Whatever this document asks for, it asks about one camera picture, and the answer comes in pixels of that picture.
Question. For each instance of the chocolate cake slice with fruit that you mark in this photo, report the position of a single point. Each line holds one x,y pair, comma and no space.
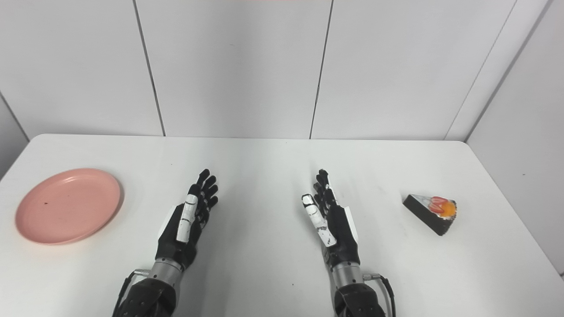
432,213

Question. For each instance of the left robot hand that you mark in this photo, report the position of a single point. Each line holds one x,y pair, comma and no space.
189,229

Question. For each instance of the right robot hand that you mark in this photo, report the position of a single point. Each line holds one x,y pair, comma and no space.
337,229

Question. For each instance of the pink plate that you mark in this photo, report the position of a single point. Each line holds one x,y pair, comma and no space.
68,206

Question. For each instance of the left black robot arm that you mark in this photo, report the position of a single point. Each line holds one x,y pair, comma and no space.
154,290

